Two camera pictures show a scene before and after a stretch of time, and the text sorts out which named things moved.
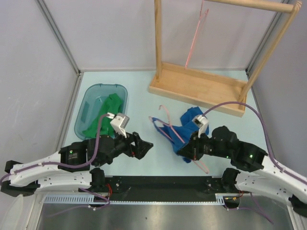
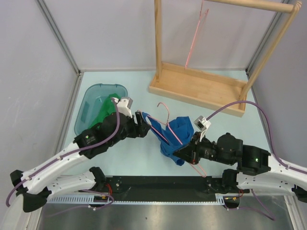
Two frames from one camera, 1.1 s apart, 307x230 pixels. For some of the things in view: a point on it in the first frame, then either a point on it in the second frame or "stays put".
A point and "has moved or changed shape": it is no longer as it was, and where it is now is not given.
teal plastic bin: (92, 100) stays put
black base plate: (162, 188) stays put
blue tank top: (178, 135) has moved or changed shape
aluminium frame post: (59, 35) stays put
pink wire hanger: (200, 18) stays put
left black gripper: (141, 148) to (140, 130)
